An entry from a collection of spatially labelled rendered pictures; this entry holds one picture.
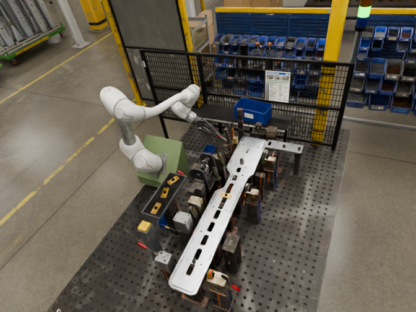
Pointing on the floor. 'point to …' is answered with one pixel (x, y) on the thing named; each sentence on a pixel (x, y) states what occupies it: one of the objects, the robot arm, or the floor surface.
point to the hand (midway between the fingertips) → (215, 133)
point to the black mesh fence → (254, 87)
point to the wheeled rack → (30, 42)
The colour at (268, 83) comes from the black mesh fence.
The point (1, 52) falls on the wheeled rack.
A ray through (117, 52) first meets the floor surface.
